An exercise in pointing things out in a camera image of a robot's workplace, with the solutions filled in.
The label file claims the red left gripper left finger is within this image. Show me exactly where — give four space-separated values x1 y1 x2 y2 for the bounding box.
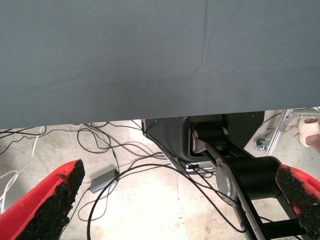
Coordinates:
0 159 86 240

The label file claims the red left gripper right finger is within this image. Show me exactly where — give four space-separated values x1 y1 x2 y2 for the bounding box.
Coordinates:
275 164 320 240

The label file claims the black robot base housing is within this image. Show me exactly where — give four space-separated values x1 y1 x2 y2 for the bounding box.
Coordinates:
141 111 266 173

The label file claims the black robot torso linkage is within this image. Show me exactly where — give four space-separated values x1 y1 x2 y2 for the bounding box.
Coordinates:
191 126 310 240

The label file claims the person's bare lower leg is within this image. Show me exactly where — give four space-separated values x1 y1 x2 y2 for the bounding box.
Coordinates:
306 133 320 148

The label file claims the grey caster wheel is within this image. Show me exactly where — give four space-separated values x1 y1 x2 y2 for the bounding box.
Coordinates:
255 138 271 152

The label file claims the person's foot in white shoe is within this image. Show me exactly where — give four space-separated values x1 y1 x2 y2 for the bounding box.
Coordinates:
297 117 320 148

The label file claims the grey power adapter box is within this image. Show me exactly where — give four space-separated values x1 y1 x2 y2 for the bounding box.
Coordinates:
89 168 120 194

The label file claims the dark grey table cloth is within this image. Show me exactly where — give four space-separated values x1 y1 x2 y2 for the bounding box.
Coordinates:
0 0 320 130

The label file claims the thin white floor cable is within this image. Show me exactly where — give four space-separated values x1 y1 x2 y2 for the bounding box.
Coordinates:
31 126 48 157
0 169 20 213

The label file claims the thin black floor cable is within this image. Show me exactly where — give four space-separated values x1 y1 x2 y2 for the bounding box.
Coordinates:
86 163 248 240
76 121 176 176
0 126 48 156

